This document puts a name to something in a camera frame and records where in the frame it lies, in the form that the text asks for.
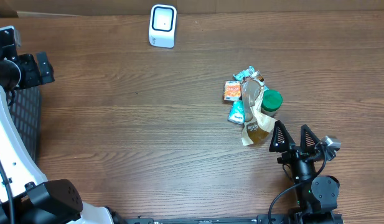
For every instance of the brown paper pastry bag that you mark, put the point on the brown paper pastry bag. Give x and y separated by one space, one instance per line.
257 125

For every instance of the dark mesh basket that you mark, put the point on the dark mesh basket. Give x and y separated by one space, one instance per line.
25 111

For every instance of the teal tissue pack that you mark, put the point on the teal tissue pack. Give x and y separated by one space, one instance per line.
237 114

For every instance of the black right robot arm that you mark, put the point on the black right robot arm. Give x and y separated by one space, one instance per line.
316 194

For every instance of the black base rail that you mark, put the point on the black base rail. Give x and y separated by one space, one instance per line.
260 219

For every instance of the teal snack pack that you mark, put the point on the teal snack pack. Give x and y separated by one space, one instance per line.
249 72

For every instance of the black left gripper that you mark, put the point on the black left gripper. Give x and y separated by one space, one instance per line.
34 77

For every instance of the white barcode scanner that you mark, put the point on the white barcode scanner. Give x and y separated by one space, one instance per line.
162 26

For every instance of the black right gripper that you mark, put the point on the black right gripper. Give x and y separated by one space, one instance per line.
286 144

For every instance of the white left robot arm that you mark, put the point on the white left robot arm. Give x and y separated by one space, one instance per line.
26 194

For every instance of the orange tissue pack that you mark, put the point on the orange tissue pack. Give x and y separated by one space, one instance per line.
232 91

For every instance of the green round lid container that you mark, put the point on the green round lid container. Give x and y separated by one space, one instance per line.
272 101

